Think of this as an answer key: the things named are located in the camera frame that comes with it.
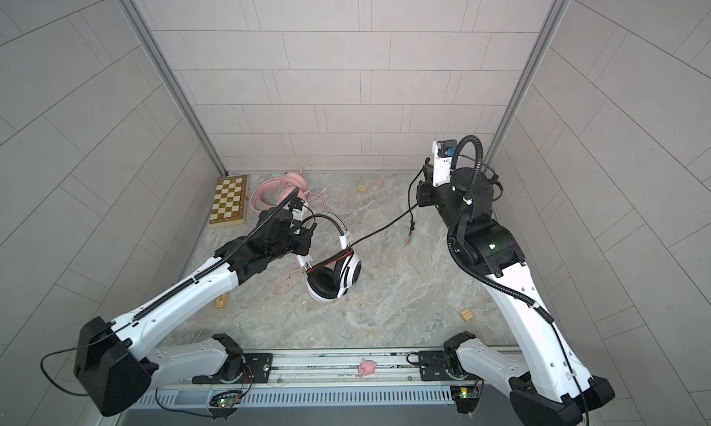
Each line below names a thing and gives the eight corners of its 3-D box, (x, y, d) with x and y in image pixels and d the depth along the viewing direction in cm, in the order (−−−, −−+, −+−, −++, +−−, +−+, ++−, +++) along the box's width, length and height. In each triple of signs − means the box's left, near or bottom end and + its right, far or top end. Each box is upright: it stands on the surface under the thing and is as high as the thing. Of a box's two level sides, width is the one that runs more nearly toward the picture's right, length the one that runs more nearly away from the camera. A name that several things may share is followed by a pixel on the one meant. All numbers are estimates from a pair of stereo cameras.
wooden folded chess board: (211, 228, 99) (208, 224, 97) (220, 182, 114) (217, 178, 112) (245, 223, 101) (243, 219, 99) (249, 178, 115) (247, 174, 113)
